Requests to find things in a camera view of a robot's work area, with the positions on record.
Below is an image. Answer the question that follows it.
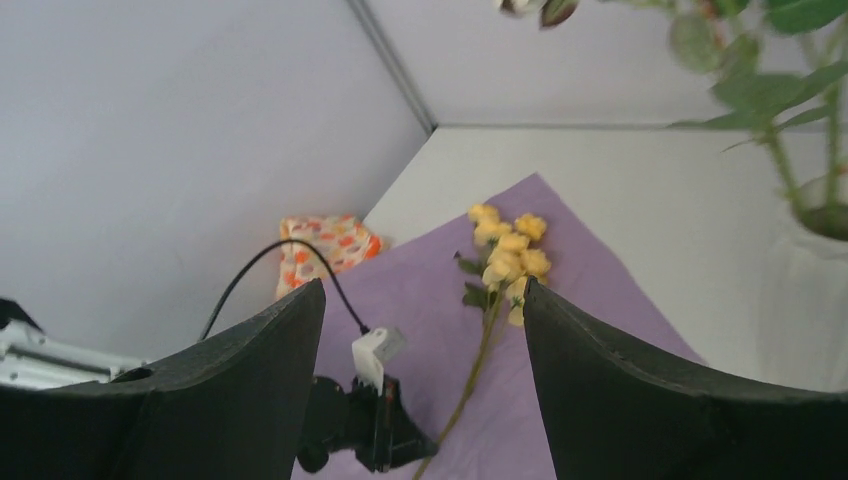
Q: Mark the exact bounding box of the white ribbed ceramic vase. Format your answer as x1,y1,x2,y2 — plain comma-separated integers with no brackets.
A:
755,205,847,392

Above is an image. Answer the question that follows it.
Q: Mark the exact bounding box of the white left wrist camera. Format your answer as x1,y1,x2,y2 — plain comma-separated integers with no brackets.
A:
351,327,406,394

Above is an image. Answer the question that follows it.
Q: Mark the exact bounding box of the orange floral cloth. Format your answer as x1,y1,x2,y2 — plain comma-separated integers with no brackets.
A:
276,215,389,299

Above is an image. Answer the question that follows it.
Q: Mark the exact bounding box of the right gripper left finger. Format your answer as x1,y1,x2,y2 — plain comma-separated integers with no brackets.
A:
1,281,325,479

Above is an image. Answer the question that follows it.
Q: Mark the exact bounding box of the yellow rose stem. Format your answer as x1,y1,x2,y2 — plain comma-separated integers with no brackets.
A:
413,203,552,479

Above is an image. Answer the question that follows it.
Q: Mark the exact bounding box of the white rose stem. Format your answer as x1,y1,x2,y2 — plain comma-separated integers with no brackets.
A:
652,1,847,240

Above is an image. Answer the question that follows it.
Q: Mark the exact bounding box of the peach rose stem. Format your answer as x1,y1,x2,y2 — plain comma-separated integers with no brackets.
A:
495,0,579,29

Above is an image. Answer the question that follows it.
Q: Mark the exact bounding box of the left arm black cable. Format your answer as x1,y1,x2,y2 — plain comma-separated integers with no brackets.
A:
198,239,371,342

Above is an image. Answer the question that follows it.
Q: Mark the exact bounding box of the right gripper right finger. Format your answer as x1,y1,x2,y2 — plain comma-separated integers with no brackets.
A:
524,280,847,479

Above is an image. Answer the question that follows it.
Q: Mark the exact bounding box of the purple wrapping paper sheet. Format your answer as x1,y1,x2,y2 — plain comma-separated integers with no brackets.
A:
315,175,697,479

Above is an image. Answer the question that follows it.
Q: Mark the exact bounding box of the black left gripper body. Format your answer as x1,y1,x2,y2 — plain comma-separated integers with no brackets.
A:
296,375,438,474

